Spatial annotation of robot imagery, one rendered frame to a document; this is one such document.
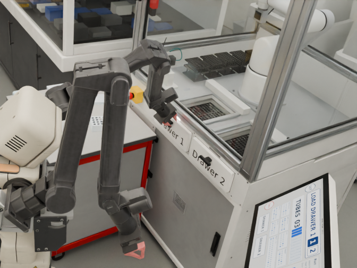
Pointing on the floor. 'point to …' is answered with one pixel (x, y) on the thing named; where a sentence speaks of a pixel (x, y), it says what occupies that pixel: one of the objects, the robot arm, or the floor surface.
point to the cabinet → (202, 206)
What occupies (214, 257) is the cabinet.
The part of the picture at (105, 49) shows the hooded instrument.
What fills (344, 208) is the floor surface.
